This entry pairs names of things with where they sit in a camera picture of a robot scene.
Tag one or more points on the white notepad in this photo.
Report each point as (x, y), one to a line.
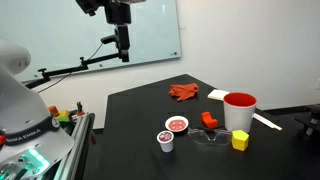
(218, 94)

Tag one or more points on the yellow green block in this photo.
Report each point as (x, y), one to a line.
(63, 116)

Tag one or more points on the orange block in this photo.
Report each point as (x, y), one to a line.
(209, 120)

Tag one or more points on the black stand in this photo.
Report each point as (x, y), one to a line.
(310, 121)

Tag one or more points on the clear safety glasses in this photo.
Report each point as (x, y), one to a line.
(208, 137)

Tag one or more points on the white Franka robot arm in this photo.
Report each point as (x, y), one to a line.
(23, 110)

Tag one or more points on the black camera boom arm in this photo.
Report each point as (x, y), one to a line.
(66, 70)

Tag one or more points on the white coffee pod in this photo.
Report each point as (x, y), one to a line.
(165, 141)

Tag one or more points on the glass whiteboard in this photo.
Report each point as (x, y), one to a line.
(50, 33)

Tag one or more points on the red frame tag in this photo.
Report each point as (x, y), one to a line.
(93, 139)

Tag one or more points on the black orange clamp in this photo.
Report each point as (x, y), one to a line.
(80, 109)

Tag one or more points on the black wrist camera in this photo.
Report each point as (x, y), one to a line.
(88, 6)

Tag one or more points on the orange knob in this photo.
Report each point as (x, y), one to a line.
(53, 110)

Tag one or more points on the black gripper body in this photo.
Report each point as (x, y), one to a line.
(118, 13)

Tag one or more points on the orange towel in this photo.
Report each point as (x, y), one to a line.
(183, 91)

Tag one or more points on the small white red plate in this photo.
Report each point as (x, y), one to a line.
(176, 124)

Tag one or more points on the white cup red inside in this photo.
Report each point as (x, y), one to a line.
(238, 115)

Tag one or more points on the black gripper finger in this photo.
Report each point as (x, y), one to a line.
(126, 40)
(119, 36)

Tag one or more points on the aluminium frame rail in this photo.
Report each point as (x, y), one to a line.
(78, 140)

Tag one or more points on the white flat stick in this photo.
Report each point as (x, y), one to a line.
(266, 121)

